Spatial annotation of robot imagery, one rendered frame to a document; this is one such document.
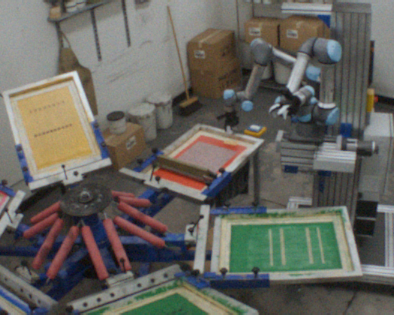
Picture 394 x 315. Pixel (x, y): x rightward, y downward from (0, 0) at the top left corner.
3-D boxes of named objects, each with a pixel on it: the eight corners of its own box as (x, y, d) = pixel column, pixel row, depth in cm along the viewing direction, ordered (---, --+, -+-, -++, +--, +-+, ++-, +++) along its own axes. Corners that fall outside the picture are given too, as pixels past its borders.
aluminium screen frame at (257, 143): (198, 127, 391) (198, 123, 389) (264, 144, 361) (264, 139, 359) (133, 178, 338) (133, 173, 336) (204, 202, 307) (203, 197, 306)
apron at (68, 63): (95, 112, 529) (79, 21, 474) (100, 113, 525) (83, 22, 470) (60, 134, 492) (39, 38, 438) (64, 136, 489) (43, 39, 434)
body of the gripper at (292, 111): (290, 118, 253) (302, 110, 260) (289, 103, 249) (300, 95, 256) (278, 117, 258) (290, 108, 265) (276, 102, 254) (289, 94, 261)
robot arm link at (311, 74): (308, 91, 340) (308, 73, 333) (302, 83, 352) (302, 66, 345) (324, 88, 341) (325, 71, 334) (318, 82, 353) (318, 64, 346)
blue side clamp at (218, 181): (225, 178, 331) (224, 169, 327) (231, 180, 328) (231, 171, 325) (200, 202, 310) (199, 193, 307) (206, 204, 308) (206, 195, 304)
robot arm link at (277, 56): (314, 85, 352) (251, 55, 334) (307, 77, 365) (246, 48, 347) (322, 71, 347) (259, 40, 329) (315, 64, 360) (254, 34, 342)
